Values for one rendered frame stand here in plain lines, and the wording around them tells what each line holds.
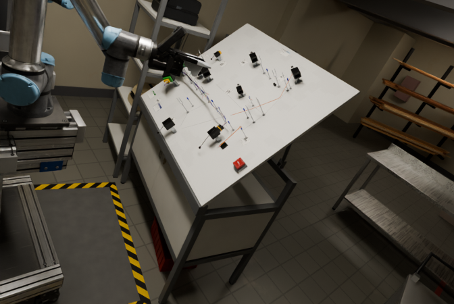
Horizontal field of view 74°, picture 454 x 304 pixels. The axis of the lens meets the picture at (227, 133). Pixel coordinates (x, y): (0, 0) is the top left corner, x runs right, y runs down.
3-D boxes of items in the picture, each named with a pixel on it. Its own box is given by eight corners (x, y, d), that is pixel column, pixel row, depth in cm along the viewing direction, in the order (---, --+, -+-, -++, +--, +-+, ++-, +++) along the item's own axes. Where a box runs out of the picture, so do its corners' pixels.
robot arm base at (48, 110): (11, 117, 108) (12, 93, 104) (3, 97, 117) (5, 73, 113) (57, 117, 119) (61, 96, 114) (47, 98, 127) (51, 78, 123)
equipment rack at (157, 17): (112, 178, 271) (173, -43, 193) (101, 139, 313) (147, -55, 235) (164, 177, 301) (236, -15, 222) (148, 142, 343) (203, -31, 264)
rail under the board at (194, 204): (194, 216, 154) (199, 207, 151) (137, 103, 236) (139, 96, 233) (204, 215, 157) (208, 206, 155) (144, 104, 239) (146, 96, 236)
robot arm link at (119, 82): (123, 79, 114) (131, 52, 109) (122, 91, 105) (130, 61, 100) (102, 73, 111) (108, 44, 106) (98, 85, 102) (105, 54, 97)
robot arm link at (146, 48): (140, 34, 104) (140, 37, 97) (153, 38, 106) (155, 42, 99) (135, 55, 106) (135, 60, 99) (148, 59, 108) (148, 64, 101)
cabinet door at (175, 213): (175, 259, 176) (197, 210, 159) (148, 193, 214) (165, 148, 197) (179, 258, 177) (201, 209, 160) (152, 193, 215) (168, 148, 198)
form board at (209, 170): (142, 96, 235) (140, 95, 233) (248, 25, 242) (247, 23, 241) (203, 207, 153) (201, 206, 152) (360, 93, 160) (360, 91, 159)
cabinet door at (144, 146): (149, 192, 214) (165, 148, 197) (131, 147, 252) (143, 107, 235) (152, 192, 215) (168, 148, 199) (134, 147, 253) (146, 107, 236)
